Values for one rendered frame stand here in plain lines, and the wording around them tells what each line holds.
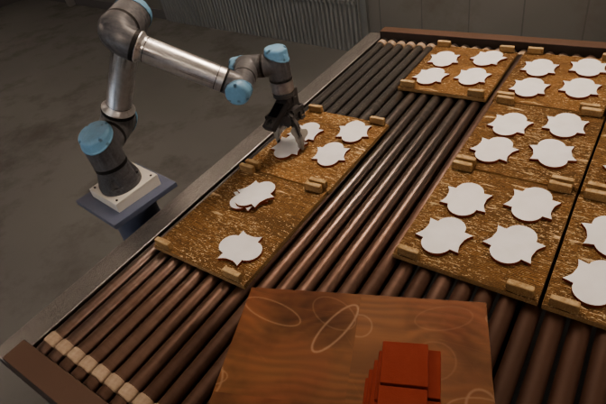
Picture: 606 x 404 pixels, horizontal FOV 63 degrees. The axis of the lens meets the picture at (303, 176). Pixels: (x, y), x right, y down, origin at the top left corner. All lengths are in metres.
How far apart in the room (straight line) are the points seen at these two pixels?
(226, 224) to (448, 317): 0.73
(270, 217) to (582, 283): 0.81
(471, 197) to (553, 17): 2.60
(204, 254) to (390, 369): 0.78
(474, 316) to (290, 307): 0.37
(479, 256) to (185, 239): 0.81
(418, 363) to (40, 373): 0.90
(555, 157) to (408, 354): 0.98
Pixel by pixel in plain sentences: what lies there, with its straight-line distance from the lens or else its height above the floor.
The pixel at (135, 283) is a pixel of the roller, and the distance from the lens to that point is 1.47.
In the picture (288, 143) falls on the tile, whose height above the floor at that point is 0.95.
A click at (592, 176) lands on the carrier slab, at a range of 1.59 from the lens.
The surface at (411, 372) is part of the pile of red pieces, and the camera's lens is 0.78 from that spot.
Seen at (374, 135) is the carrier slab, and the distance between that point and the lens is 1.74.
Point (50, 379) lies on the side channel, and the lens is 1.33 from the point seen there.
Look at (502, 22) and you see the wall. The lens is 4.04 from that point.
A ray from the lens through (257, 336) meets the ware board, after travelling 1.06.
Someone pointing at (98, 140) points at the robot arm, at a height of 1.12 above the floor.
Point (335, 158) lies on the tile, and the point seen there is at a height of 0.95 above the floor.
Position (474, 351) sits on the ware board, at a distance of 1.01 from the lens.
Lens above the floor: 1.88
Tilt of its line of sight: 36 degrees down
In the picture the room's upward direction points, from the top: 12 degrees counter-clockwise
